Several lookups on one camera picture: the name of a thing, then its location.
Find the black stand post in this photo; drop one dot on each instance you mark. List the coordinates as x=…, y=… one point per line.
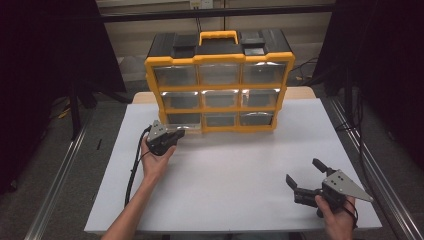
x=348, y=96
x=75, y=113

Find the white wall outlet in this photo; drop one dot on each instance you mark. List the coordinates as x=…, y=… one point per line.
x=201, y=3

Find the aluminium floor rail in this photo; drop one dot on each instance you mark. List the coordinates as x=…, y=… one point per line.
x=56, y=186
x=376, y=160

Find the black horizontal bar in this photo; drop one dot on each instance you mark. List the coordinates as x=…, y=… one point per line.
x=166, y=14

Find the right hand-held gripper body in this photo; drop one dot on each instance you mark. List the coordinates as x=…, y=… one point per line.
x=340, y=186

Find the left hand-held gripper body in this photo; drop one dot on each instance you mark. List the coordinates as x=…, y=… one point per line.
x=158, y=138

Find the person's right hand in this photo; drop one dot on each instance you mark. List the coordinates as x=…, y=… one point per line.
x=338, y=223

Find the black curtain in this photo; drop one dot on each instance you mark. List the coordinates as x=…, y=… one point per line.
x=390, y=60
x=40, y=66

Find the white table cover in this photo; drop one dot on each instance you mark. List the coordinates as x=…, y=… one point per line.
x=233, y=173

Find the person's left hand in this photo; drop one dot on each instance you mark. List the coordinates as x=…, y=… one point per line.
x=155, y=165

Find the set of clear drawers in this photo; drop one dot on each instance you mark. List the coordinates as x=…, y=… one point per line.
x=220, y=74

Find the yellow black organizer cabinet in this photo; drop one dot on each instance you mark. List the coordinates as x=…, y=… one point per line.
x=218, y=50

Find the clear plastic storage drawer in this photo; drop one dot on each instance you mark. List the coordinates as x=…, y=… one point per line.
x=185, y=124

